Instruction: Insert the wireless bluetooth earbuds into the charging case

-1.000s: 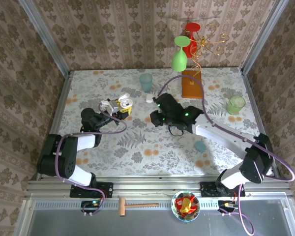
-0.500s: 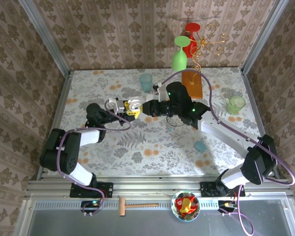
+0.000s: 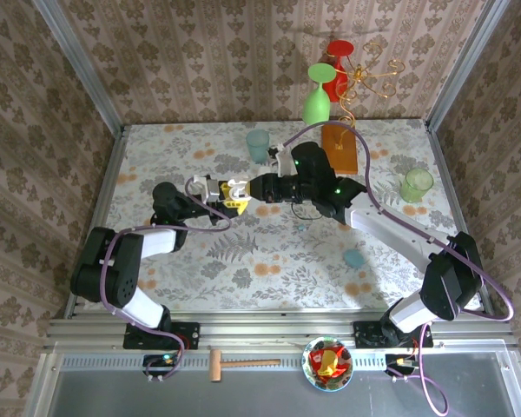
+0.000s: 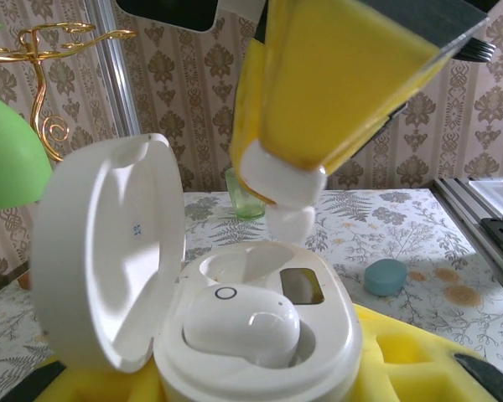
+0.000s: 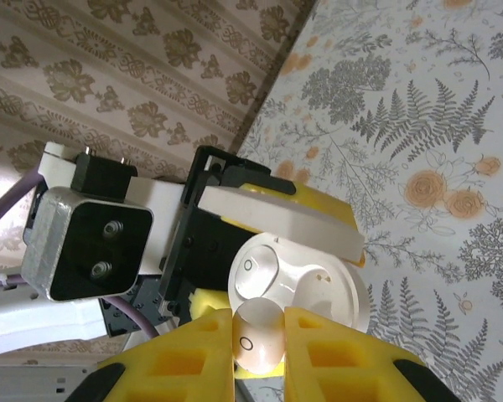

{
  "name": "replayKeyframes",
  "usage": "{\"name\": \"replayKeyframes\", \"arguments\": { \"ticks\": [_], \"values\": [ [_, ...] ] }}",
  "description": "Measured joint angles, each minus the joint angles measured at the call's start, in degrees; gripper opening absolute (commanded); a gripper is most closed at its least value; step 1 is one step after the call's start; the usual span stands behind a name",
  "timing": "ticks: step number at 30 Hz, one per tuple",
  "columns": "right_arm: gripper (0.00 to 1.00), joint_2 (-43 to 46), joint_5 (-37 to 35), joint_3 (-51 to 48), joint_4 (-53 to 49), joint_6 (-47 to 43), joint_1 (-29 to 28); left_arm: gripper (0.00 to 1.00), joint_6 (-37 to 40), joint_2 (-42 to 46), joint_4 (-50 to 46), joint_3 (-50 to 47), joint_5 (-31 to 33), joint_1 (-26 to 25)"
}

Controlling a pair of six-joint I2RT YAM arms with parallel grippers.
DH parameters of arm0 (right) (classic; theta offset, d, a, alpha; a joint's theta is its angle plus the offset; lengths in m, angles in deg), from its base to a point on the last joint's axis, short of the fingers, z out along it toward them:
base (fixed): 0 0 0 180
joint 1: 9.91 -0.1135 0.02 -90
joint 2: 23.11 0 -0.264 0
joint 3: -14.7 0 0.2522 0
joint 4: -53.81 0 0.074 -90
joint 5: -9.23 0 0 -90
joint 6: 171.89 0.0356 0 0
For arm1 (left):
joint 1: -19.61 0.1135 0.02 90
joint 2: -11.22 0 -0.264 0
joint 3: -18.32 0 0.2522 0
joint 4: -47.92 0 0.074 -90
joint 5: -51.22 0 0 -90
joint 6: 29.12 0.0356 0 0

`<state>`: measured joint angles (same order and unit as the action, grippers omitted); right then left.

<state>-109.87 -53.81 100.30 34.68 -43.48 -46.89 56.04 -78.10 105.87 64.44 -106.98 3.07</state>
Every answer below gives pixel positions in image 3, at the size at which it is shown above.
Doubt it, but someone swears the blue earbud charging case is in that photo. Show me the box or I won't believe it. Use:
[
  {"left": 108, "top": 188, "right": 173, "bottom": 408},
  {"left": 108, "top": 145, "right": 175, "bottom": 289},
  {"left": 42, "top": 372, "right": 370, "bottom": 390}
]
[{"left": 343, "top": 248, "right": 366, "bottom": 268}]

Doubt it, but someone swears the blue plastic tumbler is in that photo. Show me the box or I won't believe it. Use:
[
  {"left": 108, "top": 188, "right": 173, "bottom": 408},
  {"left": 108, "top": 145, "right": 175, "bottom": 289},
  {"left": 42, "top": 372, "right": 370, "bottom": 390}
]
[{"left": 245, "top": 129, "right": 271, "bottom": 165}]

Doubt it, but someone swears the green plastic wine glass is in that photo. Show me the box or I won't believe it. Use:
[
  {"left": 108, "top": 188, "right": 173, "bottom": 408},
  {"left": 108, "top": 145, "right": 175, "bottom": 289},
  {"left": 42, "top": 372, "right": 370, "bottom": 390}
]
[{"left": 301, "top": 63, "right": 336, "bottom": 128}]

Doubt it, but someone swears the floral tablecloth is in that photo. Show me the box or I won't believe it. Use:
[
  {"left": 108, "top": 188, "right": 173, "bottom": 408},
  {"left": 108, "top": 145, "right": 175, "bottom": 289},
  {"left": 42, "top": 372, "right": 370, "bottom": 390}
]
[{"left": 76, "top": 119, "right": 483, "bottom": 312}]

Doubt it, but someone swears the green plastic cup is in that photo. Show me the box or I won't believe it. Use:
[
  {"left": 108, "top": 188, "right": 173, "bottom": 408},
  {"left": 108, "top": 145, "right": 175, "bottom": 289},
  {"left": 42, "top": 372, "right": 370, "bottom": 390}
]
[{"left": 399, "top": 167, "right": 435, "bottom": 204}]

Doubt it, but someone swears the red plastic wine glass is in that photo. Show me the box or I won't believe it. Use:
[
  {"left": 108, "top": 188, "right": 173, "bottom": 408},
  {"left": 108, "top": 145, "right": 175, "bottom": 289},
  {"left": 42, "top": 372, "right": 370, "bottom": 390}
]
[{"left": 320, "top": 39, "right": 356, "bottom": 104}]

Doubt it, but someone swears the wooden mallet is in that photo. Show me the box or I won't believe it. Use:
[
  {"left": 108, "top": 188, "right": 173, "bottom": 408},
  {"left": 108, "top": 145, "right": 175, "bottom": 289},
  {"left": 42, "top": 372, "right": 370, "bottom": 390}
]
[{"left": 208, "top": 348, "right": 282, "bottom": 383}]

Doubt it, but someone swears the red snack packet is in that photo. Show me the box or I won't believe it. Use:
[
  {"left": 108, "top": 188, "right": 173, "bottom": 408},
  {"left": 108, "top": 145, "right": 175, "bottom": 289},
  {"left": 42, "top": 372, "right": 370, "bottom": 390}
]
[{"left": 308, "top": 342, "right": 348, "bottom": 377}]

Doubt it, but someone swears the yellow snack packet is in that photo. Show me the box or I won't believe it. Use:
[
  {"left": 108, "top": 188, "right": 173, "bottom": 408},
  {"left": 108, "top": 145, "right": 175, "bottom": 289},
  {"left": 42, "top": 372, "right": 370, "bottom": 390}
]
[{"left": 319, "top": 349, "right": 338, "bottom": 375}]

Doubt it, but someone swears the patterned bowl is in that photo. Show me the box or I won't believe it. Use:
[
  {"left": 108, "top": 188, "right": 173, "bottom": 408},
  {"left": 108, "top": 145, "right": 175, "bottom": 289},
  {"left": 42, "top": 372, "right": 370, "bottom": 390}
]
[{"left": 301, "top": 336, "right": 354, "bottom": 393}]

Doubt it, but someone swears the thin black cable loop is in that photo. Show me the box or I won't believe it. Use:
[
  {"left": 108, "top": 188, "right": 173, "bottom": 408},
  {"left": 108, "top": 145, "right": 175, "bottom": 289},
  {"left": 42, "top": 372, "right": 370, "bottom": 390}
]
[{"left": 291, "top": 202, "right": 326, "bottom": 222}]

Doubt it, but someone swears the gold wire rack wooden base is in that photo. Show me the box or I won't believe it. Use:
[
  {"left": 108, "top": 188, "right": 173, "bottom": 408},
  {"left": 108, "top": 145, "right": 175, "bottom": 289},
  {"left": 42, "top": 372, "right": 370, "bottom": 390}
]
[{"left": 320, "top": 41, "right": 407, "bottom": 175}]

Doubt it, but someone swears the aluminium side rail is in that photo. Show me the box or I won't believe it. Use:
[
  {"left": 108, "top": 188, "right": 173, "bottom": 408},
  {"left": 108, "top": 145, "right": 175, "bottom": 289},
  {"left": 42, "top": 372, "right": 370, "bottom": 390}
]
[
  {"left": 423, "top": 119, "right": 494, "bottom": 316},
  {"left": 63, "top": 125, "right": 129, "bottom": 321}
]

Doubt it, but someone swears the aluminium cross rail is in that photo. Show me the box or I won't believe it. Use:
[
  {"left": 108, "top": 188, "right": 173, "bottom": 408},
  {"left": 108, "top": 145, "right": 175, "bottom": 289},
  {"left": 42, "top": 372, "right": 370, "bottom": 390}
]
[{"left": 43, "top": 310, "right": 516, "bottom": 353}]

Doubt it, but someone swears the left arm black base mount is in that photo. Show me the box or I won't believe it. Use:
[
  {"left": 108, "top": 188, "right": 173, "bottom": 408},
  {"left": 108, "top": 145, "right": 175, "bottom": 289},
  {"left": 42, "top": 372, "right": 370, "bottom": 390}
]
[{"left": 122, "top": 321, "right": 201, "bottom": 351}]

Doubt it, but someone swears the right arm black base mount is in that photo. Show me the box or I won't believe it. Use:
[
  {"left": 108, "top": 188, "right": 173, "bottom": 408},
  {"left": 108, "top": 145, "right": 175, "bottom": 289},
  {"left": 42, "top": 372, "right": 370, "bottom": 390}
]
[{"left": 353, "top": 320, "right": 434, "bottom": 349}]

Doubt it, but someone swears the aluminium frame post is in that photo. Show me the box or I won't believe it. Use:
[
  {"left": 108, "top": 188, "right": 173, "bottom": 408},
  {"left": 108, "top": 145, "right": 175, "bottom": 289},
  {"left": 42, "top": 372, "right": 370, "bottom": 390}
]
[
  {"left": 32, "top": 0, "right": 125, "bottom": 131},
  {"left": 425, "top": 0, "right": 511, "bottom": 131}
]

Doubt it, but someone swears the slotted grey cable duct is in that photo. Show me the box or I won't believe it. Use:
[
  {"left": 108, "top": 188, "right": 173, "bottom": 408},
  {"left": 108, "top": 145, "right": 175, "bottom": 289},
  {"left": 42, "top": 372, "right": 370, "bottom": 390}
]
[{"left": 60, "top": 354, "right": 387, "bottom": 370}]

